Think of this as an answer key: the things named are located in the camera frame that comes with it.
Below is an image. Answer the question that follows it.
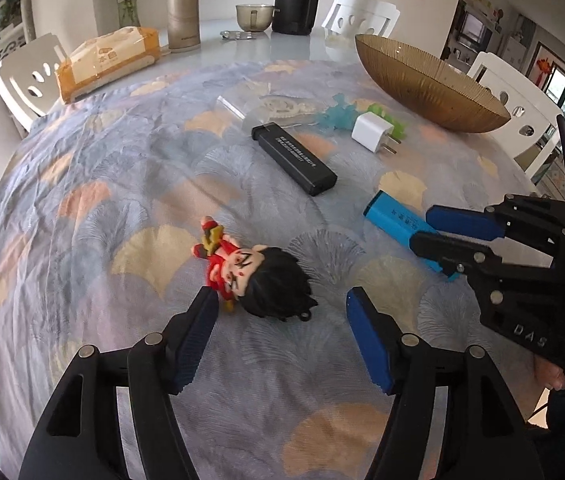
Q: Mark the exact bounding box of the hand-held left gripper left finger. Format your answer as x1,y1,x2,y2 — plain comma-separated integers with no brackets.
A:
18,286,219,480

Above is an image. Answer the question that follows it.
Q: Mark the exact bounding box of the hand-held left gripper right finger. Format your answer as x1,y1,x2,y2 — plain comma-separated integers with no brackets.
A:
346,286,546,480

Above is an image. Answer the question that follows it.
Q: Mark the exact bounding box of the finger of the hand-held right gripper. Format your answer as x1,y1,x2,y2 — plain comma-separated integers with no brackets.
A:
425,194,565,248
409,232,565,291

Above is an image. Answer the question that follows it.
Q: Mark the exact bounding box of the blue lighter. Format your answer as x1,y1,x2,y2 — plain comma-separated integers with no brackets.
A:
364,191,458,281

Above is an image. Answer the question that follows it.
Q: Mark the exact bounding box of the black-haired doll figurine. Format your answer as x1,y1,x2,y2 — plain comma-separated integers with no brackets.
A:
191,216,319,322

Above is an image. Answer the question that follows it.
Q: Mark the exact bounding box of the green translucent toy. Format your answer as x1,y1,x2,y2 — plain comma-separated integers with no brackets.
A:
367,104,408,141

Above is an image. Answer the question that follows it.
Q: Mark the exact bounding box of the white charger plug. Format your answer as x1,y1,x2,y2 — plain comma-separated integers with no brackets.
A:
351,113,399,157

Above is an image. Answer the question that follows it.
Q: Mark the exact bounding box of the amber glass bowl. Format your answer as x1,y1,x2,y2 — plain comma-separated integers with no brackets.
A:
355,34,512,133

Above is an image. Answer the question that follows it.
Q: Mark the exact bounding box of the teal translucent toy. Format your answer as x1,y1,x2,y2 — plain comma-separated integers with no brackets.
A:
315,94,363,133

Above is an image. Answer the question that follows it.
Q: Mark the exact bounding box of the black lighter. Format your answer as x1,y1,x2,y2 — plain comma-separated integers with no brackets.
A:
251,124,338,197

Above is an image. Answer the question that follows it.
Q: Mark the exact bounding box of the clear plastic packet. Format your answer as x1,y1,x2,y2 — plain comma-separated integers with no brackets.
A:
216,92,328,128

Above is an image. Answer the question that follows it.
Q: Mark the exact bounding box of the person's right hand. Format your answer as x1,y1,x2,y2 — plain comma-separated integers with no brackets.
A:
533,357,565,391

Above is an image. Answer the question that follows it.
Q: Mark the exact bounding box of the white chair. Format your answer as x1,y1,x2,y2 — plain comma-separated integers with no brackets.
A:
321,0,400,41
467,51,563,181
0,34,70,133

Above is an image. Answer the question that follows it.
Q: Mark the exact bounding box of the patterned blue tablecloth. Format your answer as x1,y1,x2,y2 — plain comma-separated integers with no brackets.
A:
0,57,558,480

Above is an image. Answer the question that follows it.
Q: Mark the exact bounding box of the dark wooden cabinet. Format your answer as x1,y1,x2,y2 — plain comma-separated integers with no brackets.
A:
455,0,506,63

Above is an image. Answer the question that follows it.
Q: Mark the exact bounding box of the small grey glass bowl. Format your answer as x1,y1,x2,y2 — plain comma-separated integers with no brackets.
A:
235,4,279,32

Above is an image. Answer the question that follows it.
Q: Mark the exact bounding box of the orange tissue pack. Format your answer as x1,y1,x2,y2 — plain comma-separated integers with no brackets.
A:
55,26,160,105

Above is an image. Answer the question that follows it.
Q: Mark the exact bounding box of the gold thermos flask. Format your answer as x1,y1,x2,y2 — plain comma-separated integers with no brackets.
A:
164,0,201,53

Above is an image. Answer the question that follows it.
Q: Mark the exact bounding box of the white carved shelf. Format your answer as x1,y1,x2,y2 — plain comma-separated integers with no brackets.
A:
0,0,33,61

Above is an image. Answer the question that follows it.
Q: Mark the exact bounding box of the green potted plant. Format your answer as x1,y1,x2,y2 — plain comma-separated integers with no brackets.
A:
0,0,26,26

